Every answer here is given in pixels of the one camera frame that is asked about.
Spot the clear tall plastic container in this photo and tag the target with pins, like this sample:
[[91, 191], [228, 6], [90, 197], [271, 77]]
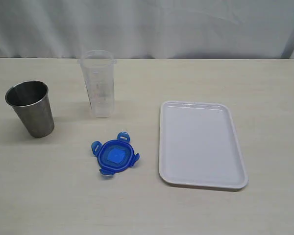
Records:
[[98, 71]]

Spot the blue clip-lock lid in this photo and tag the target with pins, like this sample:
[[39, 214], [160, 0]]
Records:
[[115, 156]]

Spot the white rectangular plastic tray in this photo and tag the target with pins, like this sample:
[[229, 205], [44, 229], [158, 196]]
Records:
[[199, 147]]

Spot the stainless steel cup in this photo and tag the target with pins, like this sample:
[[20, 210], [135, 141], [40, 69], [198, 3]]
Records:
[[30, 102]]

